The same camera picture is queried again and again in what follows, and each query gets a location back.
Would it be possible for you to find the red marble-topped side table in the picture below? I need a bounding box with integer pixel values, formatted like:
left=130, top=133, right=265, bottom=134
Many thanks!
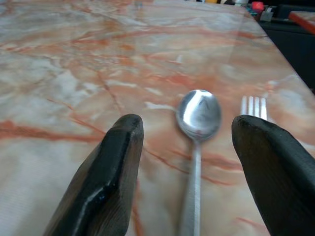
left=288, top=10, right=315, bottom=34

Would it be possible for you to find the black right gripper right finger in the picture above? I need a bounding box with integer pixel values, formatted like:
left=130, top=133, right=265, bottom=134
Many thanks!
left=231, top=115, right=315, bottom=236

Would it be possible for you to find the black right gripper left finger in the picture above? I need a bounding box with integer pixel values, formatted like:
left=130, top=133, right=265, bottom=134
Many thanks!
left=43, top=114, right=144, bottom=236

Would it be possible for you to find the grey small box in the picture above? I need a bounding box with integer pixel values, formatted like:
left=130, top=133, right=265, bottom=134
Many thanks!
left=261, top=6, right=277, bottom=22

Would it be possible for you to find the silver metal spoon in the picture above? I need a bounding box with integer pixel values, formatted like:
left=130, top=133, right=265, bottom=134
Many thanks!
left=176, top=89, right=222, bottom=236

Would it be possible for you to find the silver metal fork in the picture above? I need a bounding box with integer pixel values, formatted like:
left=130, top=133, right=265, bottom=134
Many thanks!
left=240, top=95, right=268, bottom=121

